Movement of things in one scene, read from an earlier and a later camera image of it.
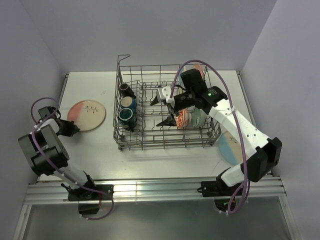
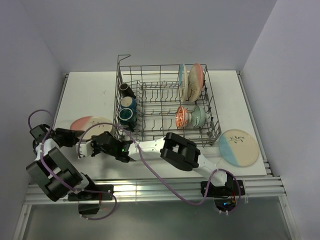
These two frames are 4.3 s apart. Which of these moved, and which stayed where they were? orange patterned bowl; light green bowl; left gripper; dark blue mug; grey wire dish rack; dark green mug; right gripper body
Moved: right gripper body; left gripper
Stayed: dark blue mug; orange patterned bowl; light green bowl; grey wire dish rack; dark green mug
